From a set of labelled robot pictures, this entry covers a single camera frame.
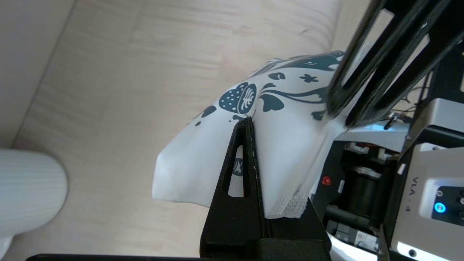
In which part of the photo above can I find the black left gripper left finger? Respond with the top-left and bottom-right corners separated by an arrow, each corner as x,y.
200,117 -> 269,260

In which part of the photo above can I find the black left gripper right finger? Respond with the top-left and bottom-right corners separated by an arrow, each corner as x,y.
266,198 -> 332,260

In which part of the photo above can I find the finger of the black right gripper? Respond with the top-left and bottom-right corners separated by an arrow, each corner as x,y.
326,0 -> 418,117
341,0 -> 464,127

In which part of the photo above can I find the white leaf-print zip pouch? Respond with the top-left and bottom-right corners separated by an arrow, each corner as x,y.
152,51 -> 366,220

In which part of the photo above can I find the beige wooden hutch desk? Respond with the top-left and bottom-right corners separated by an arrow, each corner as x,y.
0,0 -> 345,256

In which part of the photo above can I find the white ribbed ceramic mug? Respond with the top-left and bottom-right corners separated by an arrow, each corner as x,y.
0,148 -> 69,251

